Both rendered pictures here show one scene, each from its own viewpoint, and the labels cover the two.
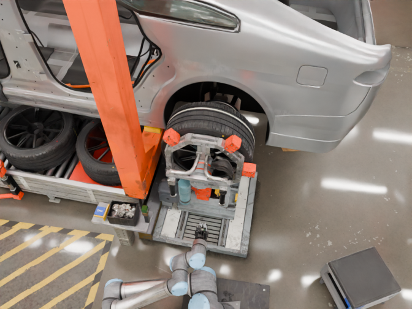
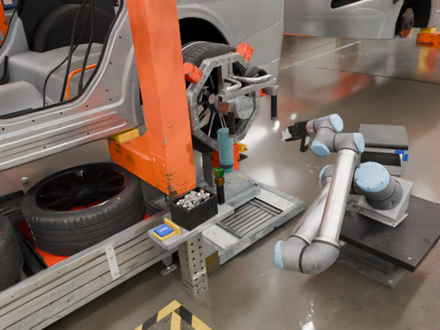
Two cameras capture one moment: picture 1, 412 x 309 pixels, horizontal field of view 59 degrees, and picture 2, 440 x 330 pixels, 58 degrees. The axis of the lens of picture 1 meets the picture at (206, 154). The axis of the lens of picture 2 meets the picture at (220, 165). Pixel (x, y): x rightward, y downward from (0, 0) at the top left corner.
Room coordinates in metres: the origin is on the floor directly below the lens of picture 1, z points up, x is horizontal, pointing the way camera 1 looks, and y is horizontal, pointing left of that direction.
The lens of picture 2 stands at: (0.04, 1.76, 1.58)
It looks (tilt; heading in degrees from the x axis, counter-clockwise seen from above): 27 degrees down; 311
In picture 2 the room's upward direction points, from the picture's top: 4 degrees counter-clockwise
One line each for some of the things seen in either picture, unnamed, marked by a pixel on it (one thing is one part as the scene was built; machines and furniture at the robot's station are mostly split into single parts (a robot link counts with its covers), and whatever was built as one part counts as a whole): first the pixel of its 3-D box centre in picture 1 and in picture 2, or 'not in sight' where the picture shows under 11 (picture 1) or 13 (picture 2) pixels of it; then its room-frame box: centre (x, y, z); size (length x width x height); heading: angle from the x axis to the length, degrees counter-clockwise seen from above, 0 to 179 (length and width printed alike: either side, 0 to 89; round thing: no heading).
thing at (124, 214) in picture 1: (123, 213); (194, 206); (1.23, 0.60, 0.51); 0.20 x 0.14 x 0.13; 84
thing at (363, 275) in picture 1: (357, 283); (380, 153); (0.87, -1.17, 0.17); 0.43 x 0.36 x 0.34; 110
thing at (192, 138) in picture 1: (203, 163); (224, 102); (1.46, 0.01, 0.85); 0.54 x 0.07 x 0.54; 80
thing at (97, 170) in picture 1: (117, 148); (86, 204); (1.93, 0.78, 0.39); 0.66 x 0.66 x 0.24
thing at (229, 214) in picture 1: (209, 195); (217, 194); (1.62, -0.04, 0.13); 0.50 x 0.36 x 0.10; 80
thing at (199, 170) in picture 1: (202, 171); (233, 105); (1.39, 0.02, 0.85); 0.21 x 0.14 x 0.14; 170
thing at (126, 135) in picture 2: (154, 124); (124, 133); (1.94, 0.43, 0.71); 0.14 x 0.14 x 0.05; 80
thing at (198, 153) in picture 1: (185, 159); (224, 78); (1.36, 0.13, 1.03); 0.19 x 0.18 x 0.11; 170
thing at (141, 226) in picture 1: (122, 217); (192, 221); (1.23, 0.62, 0.44); 0.43 x 0.17 x 0.03; 80
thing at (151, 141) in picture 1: (148, 141); (139, 142); (1.77, 0.45, 0.69); 0.52 x 0.17 x 0.35; 170
